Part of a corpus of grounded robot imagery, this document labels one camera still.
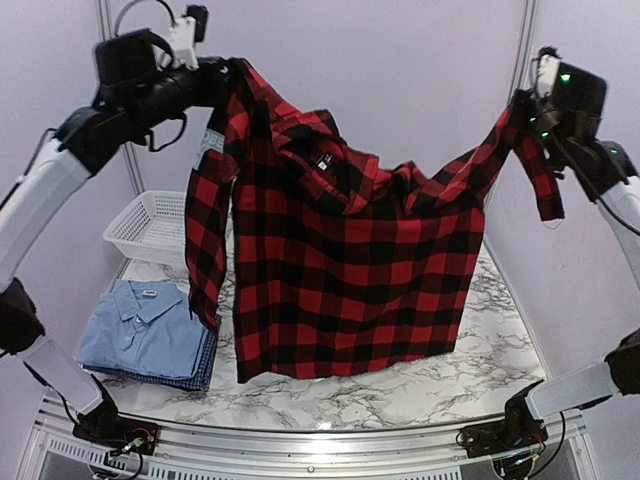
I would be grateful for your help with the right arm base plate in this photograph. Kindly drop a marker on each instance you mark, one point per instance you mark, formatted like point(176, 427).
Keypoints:
point(495, 437)

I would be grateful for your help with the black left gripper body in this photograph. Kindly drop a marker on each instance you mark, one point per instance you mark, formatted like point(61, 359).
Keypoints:
point(157, 101)

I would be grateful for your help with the white plastic laundry basket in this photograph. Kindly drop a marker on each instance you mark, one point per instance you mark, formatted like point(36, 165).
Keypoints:
point(151, 228)

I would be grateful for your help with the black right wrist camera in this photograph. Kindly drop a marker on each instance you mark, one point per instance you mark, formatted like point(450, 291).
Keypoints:
point(566, 85)

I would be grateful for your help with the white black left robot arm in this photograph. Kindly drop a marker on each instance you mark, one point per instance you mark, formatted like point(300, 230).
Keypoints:
point(79, 149)

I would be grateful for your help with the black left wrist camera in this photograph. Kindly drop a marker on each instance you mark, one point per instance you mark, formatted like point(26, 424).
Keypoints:
point(185, 34)

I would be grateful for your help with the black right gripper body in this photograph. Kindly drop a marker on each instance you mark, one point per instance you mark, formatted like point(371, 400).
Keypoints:
point(541, 126)

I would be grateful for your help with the blue checked folded shirt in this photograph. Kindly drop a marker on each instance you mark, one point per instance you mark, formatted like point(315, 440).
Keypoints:
point(205, 360)

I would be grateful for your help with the light blue folded shirt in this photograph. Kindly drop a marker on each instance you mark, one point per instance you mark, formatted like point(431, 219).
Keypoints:
point(149, 299)

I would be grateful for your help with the aluminium front frame rail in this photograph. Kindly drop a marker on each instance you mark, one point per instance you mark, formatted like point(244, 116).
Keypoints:
point(450, 450)

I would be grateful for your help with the right aluminium corner post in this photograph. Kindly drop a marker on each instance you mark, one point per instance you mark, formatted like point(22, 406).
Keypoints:
point(524, 44)

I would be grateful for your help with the red black plaid shirt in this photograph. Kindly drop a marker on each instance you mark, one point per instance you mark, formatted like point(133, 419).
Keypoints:
point(341, 266)

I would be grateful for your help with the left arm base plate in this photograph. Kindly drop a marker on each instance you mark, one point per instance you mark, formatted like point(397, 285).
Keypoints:
point(141, 435)

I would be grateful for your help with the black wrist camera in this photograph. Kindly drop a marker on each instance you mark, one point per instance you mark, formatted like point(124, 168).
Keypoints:
point(566, 85)
point(185, 34)

